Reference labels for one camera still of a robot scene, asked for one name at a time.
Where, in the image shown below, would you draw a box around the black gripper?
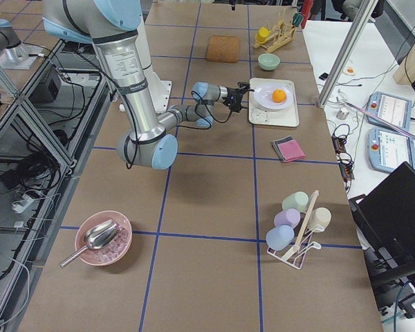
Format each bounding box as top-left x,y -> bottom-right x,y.
225,0 -> 255,113

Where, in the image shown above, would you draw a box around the white round plate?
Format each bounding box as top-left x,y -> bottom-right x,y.
253,83 -> 294,111

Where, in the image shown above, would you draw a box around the orange fruit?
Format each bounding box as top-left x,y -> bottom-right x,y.
272,89 -> 287,104

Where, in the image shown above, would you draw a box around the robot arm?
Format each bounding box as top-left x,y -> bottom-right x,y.
43,1 -> 251,169

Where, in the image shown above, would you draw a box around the cream bear tray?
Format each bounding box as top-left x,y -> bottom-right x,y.
248,77 -> 299,127

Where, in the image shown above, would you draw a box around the wooden cutting board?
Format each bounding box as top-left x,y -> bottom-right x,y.
205,35 -> 241,63

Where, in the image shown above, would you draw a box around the yellow mug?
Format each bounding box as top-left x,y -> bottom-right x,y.
255,26 -> 270,44

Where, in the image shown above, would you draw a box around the green ceramic bowl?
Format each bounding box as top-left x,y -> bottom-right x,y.
257,53 -> 281,71

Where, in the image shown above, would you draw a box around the wooden dish rack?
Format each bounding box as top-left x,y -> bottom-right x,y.
252,9 -> 299,53

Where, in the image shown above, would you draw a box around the dark green mug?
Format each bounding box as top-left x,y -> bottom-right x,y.
290,12 -> 304,28

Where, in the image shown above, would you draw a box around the red cylinder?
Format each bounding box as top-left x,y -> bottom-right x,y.
302,0 -> 314,21

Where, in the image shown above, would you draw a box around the small black device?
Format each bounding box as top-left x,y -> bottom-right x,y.
319,73 -> 329,80

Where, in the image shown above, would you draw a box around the fried egg toy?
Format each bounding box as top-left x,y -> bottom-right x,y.
344,67 -> 355,76

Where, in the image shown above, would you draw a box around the pink and grey cloths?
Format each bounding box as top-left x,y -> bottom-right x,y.
271,136 -> 306,163

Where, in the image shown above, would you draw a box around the small metal cylinder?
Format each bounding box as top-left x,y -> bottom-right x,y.
336,107 -> 349,120

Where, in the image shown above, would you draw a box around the green plastic cup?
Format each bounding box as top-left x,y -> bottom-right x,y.
282,192 -> 309,212

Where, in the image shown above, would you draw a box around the upper teach pendant tablet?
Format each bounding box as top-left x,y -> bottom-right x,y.
366,92 -> 412,130

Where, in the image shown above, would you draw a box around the teach pendant tablet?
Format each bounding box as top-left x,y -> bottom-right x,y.
366,92 -> 412,130
367,127 -> 415,173

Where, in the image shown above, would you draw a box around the purple plastic cup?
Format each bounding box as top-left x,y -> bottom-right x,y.
274,208 -> 301,228

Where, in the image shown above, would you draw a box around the lower teach pendant tablet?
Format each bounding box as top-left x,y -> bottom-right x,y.
367,127 -> 415,173

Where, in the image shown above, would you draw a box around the beige plastic cup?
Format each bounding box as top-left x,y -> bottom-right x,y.
307,207 -> 331,232

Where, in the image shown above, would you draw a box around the blue plastic cup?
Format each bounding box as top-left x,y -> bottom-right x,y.
266,225 -> 295,251

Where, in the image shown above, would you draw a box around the pink grabber stick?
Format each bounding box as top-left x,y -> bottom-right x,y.
343,92 -> 415,140

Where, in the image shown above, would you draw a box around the black laptop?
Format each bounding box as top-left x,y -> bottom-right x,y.
348,160 -> 415,288

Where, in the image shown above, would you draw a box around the metal scoop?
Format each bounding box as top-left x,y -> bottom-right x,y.
59,219 -> 121,268

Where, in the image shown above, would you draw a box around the pink bowl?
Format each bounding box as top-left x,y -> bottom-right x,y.
75,210 -> 132,266

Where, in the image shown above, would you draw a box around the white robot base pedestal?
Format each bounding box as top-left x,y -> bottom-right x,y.
119,0 -> 172,114

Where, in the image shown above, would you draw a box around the aluminium frame post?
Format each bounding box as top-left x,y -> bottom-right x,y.
317,1 -> 384,108

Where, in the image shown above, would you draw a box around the white wire cup rack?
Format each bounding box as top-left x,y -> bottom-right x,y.
266,190 -> 322,270

